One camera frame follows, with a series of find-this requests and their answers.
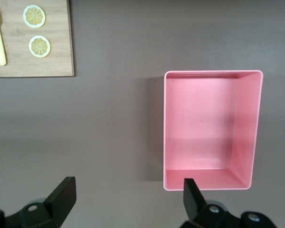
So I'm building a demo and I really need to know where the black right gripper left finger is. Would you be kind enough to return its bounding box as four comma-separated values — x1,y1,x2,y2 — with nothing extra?
5,176,76,228

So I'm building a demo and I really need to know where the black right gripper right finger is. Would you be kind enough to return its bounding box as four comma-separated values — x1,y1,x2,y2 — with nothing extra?
180,178,276,228

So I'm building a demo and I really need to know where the pink plastic bin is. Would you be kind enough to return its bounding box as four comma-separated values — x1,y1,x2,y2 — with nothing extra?
163,69,264,192

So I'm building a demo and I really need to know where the wooden cutting board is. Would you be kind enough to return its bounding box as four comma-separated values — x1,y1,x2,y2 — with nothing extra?
0,0,75,77

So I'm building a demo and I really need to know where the yellow lemon slice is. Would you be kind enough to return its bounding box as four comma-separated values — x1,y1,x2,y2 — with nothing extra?
23,4,47,29
28,35,51,58

